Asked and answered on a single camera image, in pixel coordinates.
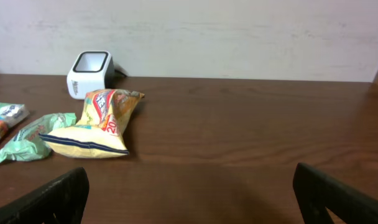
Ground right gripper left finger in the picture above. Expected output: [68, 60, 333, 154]
[0, 167, 90, 223]

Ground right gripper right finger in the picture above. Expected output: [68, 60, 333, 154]
[293, 162, 378, 224]

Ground light green pouch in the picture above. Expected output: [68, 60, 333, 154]
[0, 113, 76, 164]

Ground yellow snack chip bag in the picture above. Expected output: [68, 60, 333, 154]
[39, 89, 145, 159]

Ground teal tissue packet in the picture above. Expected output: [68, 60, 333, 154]
[0, 103, 30, 128]

